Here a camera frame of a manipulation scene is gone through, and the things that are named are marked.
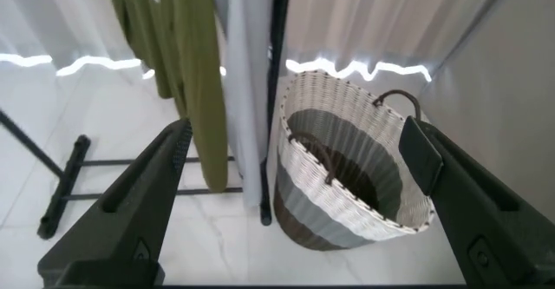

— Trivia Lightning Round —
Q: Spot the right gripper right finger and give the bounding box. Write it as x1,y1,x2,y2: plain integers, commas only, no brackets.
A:
398,115,555,288

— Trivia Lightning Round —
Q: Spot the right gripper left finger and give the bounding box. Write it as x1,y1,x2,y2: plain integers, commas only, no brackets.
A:
36,116,194,288

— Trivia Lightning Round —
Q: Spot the green printed shirt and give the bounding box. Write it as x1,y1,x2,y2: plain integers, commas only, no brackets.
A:
105,0,230,194

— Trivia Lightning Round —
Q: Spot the pale grey garment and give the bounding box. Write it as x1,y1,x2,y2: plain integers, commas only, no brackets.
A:
210,0,275,207

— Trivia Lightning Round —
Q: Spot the white laundry basket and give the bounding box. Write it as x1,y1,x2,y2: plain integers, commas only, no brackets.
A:
272,69,437,252

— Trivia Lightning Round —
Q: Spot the black clothes rack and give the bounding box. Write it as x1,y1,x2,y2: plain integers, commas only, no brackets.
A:
0,0,292,241

